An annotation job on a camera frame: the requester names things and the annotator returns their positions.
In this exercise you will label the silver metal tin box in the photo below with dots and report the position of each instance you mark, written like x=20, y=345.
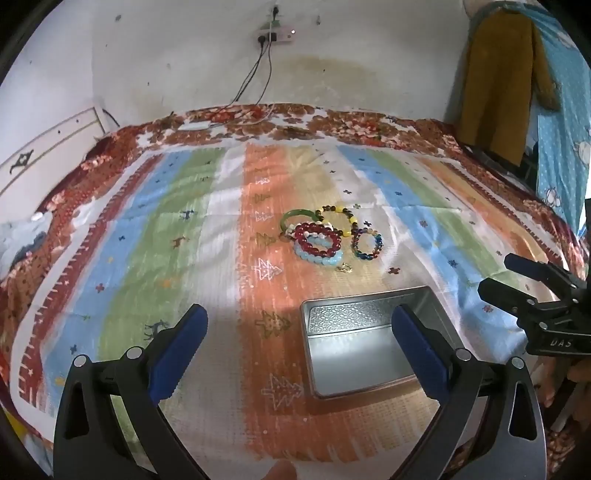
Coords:
x=349, y=344

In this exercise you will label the person's right hand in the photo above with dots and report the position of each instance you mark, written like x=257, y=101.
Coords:
x=578, y=372

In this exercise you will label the white wooden headboard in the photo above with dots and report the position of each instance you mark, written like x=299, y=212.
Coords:
x=32, y=172

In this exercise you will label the mustard yellow hanging garment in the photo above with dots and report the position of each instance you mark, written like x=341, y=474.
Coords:
x=506, y=68

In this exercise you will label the person's left hand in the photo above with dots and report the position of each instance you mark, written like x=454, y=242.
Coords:
x=282, y=470

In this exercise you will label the green jade bangle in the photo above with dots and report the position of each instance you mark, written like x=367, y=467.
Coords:
x=295, y=213

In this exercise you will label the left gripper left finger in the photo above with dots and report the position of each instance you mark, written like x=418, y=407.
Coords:
x=88, y=440

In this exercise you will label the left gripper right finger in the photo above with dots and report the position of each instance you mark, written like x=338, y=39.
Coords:
x=488, y=424

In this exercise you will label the white wall power strip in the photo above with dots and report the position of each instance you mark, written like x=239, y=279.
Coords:
x=279, y=35

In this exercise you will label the striped colourful bed mat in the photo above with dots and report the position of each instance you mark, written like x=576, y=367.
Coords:
x=258, y=276

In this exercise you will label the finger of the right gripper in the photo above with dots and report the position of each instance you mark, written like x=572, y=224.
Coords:
x=524, y=307
x=564, y=284

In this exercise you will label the blue dotted cartoon cloth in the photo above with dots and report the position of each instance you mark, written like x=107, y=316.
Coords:
x=561, y=139

